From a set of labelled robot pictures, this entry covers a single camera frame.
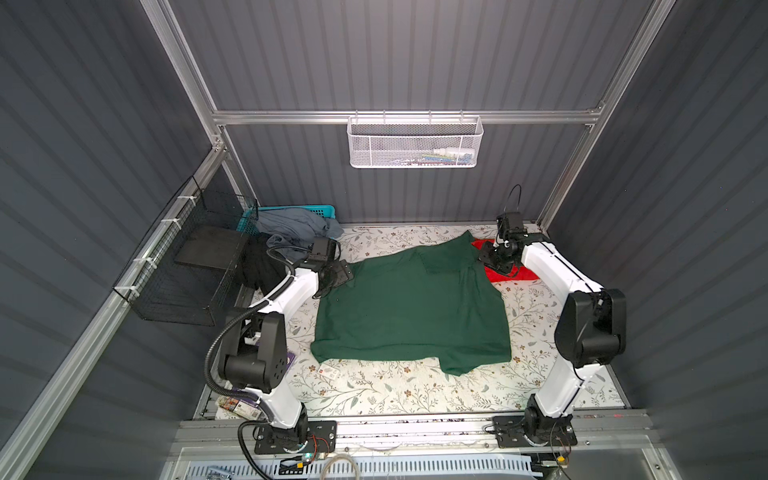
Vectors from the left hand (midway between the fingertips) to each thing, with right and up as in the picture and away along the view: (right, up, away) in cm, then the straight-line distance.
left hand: (337, 277), depth 94 cm
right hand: (+47, +5, 0) cm, 47 cm away
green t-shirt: (+30, -8, +5) cm, 32 cm away
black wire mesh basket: (-33, +3, -23) cm, 40 cm away
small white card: (0, -26, -11) cm, 28 cm away
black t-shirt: (-24, +3, 0) cm, 25 cm away
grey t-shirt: (-18, +16, +14) cm, 28 cm away
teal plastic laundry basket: (-32, +18, +8) cm, 38 cm away
